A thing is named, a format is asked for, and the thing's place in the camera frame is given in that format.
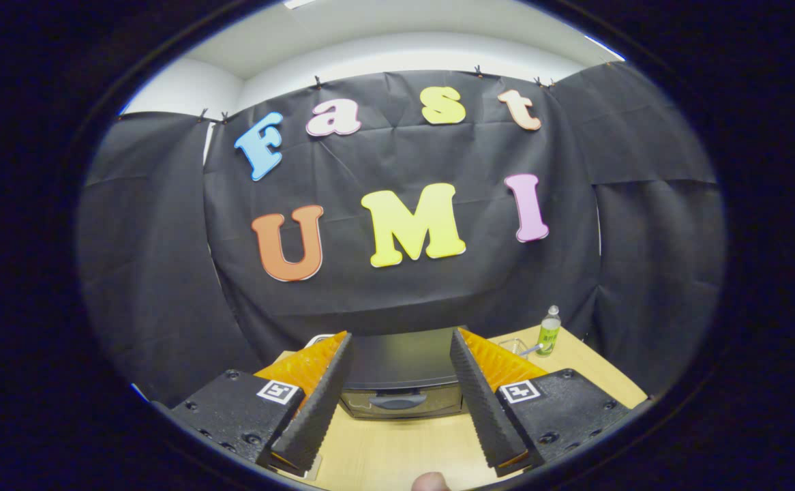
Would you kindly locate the wide ceiling light panel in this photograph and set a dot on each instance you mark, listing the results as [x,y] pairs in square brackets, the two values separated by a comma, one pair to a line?
[298,3]

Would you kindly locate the blue white striped straw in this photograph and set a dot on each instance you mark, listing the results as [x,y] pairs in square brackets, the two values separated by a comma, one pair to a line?
[530,350]

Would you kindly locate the white pop-up toaster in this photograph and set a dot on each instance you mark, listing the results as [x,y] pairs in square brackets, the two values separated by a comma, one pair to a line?
[317,336]

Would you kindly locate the black toaster oven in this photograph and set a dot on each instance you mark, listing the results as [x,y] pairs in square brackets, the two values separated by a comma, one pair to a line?
[404,358]

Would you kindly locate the green label plastic bottle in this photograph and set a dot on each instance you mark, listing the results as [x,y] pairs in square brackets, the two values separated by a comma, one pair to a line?
[548,337]

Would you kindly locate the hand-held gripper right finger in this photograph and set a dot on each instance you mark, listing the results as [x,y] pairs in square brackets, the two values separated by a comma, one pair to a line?
[483,409]

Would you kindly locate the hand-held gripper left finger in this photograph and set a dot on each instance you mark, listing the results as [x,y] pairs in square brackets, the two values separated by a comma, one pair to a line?
[319,409]

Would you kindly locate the clear ribbed glass cup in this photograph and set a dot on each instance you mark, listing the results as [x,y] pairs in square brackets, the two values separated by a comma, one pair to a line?
[513,349]

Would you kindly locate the black backdrop cloth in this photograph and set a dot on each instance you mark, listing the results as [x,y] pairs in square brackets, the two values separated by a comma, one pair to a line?
[397,157]

